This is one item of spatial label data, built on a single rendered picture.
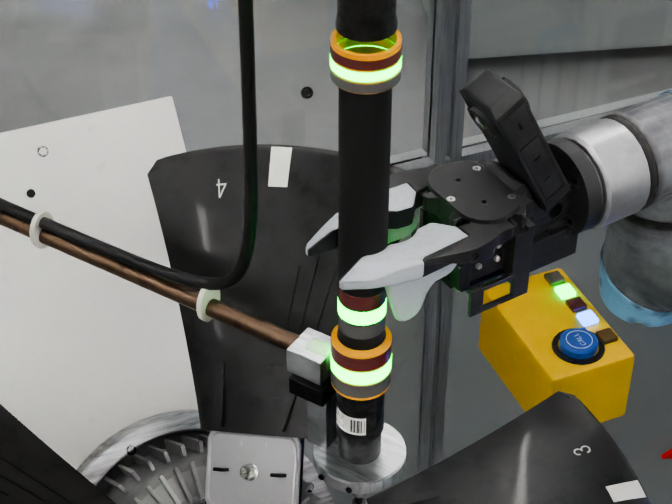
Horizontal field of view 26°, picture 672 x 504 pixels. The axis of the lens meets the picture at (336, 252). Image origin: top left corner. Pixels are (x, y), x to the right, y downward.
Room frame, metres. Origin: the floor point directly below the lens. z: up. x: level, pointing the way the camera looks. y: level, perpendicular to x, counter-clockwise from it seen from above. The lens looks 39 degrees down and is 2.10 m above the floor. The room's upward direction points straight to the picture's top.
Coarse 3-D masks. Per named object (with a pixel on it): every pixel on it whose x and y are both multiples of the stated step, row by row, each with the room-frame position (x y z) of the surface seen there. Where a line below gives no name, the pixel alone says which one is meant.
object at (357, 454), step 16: (352, 0) 0.75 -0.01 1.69; (368, 0) 0.74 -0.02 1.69; (384, 0) 0.75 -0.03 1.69; (336, 16) 0.76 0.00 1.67; (352, 16) 0.75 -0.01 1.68; (368, 16) 0.74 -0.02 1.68; (384, 16) 0.75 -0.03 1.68; (352, 32) 0.74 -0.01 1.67; (368, 32) 0.74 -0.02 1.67; (384, 32) 0.75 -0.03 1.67; (336, 400) 0.76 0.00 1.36; (352, 400) 0.74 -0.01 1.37; (368, 400) 0.74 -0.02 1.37; (384, 400) 0.76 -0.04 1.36; (336, 416) 0.76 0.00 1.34; (352, 416) 0.74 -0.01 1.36; (368, 416) 0.74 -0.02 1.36; (352, 432) 0.74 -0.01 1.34; (368, 432) 0.74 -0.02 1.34; (352, 448) 0.75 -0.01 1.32; (368, 448) 0.75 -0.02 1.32
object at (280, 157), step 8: (272, 152) 0.95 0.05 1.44; (280, 152) 0.95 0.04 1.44; (288, 152) 0.95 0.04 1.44; (272, 160) 0.95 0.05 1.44; (280, 160) 0.95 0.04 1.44; (288, 160) 0.95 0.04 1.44; (272, 168) 0.94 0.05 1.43; (280, 168) 0.94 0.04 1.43; (288, 168) 0.94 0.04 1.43; (272, 176) 0.94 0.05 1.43; (280, 176) 0.94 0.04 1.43; (272, 184) 0.93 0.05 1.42; (280, 184) 0.93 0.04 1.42
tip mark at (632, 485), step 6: (636, 480) 0.85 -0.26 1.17; (606, 486) 0.84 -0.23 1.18; (612, 486) 0.84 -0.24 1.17; (618, 486) 0.84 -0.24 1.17; (624, 486) 0.84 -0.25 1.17; (630, 486) 0.84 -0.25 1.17; (636, 486) 0.84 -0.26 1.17; (612, 492) 0.84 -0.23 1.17; (618, 492) 0.84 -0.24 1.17; (624, 492) 0.84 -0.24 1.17; (630, 492) 0.84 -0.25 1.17; (636, 492) 0.84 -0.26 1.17; (642, 492) 0.84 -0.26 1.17; (612, 498) 0.83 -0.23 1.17; (618, 498) 0.83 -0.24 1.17; (624, 498) 0.83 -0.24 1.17; (630, 498) 0.83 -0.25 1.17
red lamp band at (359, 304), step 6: (342, 294) 0.75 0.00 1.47; (378, 294) 0.75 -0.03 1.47; (384, 294) 0.75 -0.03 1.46; (342, 300) 0.75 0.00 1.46; (348, 300) 0.75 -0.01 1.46; (354, 300) 0.74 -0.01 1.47; (360, 300) 0.74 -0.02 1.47; (366, 300) 0.74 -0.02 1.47; (372, 300) 0.75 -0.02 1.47; (378, 300) 0.75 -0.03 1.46; (384, 300) 0.75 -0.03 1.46; (348, 306) 0.75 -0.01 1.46; (354, 306) 0.74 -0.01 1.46; (360, 306) 0.74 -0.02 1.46; (366, 306) 0.74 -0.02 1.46; (372, 306) 0.75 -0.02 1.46; (378, 306) 0.75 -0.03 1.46
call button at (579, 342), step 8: (576, 328) 1.15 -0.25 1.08; (584, 328) 1.15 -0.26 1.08; (560, 336) 1.14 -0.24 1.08; (568, 336) 1.13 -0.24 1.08; (576, 336) 1.13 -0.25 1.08; (584, 336) 1.13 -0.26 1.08; (592, 336) 1.13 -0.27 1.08; (560, 344) 1.13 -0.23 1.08; (568, 344) 1.12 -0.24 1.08; (576, 344) 1.12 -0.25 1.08; (584, 344) 1.12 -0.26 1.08; (592, 344) 1.12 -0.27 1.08; (568, 352) 1.11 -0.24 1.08; (576, 352) 1.11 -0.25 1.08; (584, 352) 1.11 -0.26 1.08; (592, 352) 1.11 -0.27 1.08
